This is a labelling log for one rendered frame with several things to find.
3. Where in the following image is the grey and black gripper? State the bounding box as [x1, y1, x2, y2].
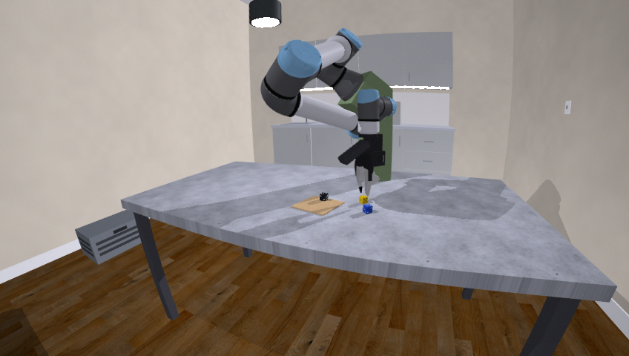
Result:
[355, 133, 385, 196]

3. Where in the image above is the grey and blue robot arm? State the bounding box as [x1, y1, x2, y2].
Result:
[260, 28, 397, 139]

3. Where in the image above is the tan flat mat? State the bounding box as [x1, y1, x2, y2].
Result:
[291, 196, 345, 216]

